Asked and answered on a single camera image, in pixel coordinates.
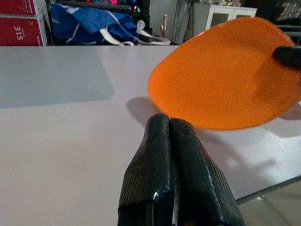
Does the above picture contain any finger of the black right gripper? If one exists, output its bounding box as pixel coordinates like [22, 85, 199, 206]
[272, 46, 301, 70]

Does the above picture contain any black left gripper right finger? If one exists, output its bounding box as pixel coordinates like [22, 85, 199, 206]
[169, 117, 246, 226]

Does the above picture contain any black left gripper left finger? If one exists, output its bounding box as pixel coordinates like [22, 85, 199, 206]
[117, 113, 174, 226]

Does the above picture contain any orange plastic plate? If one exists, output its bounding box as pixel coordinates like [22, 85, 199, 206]
[148, 16, 301, 131]

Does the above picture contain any white glass-door cabinet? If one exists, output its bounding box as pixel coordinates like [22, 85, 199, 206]
[208, 4, 258, 24]

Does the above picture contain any grey hanging garment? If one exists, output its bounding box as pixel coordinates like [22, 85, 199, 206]
[173, 0, 196, 44]

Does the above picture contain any brown wooden stand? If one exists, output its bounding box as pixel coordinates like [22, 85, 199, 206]
[160, 13, 169, 36]

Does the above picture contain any black shelf unit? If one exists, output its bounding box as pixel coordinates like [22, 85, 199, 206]
[46, 0, 151, 46]

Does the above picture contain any red box printed 315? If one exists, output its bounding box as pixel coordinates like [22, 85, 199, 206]
[0, 14, 48, 47]

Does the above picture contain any red cardboard box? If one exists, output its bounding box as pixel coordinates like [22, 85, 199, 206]
[0, 0, 48, 16]

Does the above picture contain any blue bag with white straps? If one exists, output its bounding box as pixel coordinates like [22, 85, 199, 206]
[49, 2, 171, 47]

